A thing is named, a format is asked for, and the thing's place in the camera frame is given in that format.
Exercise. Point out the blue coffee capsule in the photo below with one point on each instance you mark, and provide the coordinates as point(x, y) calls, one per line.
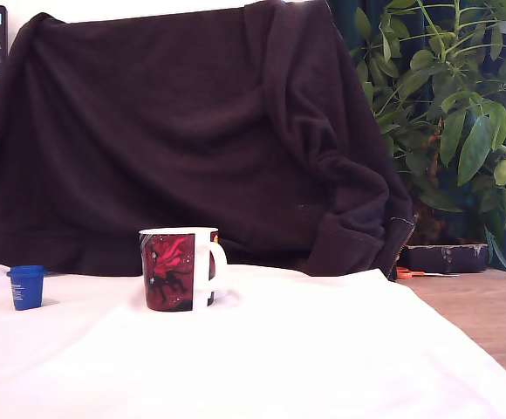
point(27, 288)

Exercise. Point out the red printed white mug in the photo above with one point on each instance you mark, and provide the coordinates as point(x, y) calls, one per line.
point(168, 270)

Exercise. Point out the black fleece sweater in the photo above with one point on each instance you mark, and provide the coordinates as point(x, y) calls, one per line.
point(157, 131)

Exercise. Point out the white table cloth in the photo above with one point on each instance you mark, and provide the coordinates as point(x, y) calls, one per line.
point(244, 358)

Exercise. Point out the dark stained planter box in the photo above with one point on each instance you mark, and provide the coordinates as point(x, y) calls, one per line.
point(445, 258)

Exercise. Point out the green leafy house plant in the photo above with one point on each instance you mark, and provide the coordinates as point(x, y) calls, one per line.
point(458, 96)

